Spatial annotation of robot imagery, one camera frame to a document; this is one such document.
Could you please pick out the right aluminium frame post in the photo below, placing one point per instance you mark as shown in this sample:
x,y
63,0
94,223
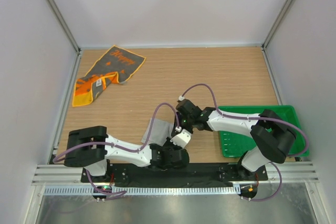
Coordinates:
x,y
279,19

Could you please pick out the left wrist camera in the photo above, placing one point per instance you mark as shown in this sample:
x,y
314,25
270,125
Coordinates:
x,y
182,138

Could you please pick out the slotted cable duct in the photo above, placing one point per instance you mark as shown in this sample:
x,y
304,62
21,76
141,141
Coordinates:
x,y
87,190

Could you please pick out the front aluminium rail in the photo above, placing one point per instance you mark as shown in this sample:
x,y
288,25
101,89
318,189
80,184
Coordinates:
x,y
292,172

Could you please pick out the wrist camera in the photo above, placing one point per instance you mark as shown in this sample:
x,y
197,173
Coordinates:
x,y
182,138
181,100

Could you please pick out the green plastic tray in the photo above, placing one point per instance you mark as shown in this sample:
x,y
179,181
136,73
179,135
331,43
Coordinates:
x,y
235,145

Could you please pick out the aluminium frame post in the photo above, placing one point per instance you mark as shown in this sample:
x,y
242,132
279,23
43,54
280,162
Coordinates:
x,y
60,19
279,19

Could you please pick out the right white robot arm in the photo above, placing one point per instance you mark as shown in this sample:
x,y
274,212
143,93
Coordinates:
x,y
273,137

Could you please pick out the grey orange happy towel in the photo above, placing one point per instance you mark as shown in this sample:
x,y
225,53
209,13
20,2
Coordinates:
x,y
115,66

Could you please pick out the grey panda towel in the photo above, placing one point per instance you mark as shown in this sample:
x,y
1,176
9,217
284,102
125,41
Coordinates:
x,y
161,130

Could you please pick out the left aluminium frame post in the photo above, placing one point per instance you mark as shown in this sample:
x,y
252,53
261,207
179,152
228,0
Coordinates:
x,y
60,19

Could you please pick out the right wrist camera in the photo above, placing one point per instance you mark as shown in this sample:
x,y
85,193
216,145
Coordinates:
x,y
181,100

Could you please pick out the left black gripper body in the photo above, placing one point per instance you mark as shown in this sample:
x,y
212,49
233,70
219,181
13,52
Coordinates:
x,y
169,145

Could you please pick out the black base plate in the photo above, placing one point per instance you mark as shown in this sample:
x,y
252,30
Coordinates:
x,y
194,175

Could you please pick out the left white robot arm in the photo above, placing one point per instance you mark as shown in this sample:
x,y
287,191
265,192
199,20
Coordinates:
x,y
92,147

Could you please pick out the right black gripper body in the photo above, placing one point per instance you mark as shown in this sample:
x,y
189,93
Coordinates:
x,y
185,123

